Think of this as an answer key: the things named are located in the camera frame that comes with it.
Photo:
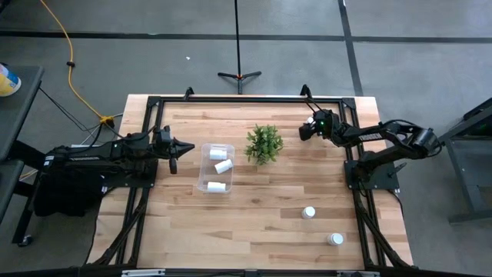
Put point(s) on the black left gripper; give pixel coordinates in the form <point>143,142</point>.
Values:
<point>165,144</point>

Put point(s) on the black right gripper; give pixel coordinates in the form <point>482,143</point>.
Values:
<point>326,125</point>

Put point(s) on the white pill bottle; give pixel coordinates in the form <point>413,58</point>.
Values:
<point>335,239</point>
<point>223,166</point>
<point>216,187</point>
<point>308,212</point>
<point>218,154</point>

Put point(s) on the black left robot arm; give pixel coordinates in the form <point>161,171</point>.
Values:
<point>88,154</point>

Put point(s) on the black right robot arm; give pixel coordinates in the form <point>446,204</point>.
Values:
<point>369,136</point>

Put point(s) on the clear plastic basket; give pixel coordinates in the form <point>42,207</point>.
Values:
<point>205,169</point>

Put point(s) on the black clamp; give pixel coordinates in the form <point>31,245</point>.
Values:
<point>188,92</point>
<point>304,90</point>

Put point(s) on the green plant in white pot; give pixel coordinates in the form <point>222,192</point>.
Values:
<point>264,144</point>

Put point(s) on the black tripod stand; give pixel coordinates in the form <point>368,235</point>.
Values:
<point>238,38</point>

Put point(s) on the black bag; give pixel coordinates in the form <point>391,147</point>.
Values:
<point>65,196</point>

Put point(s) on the dark grey side table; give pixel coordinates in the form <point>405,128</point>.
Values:
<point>19,115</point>

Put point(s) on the dark grey metal cart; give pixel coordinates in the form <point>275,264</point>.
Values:
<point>473,161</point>

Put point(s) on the yellow blue wipes canister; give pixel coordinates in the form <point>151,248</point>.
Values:
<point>7,82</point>

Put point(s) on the black aluminium table frame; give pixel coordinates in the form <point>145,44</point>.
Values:
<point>250,99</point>

